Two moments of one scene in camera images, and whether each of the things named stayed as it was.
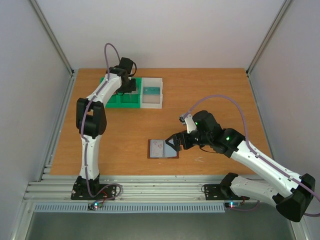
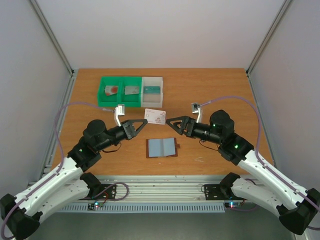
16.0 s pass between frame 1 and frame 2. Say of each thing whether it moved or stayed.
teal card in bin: stayed
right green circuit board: stayed
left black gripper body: moved
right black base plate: stayed
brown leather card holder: stayed
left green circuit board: stayed
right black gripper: moved
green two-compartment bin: stayed
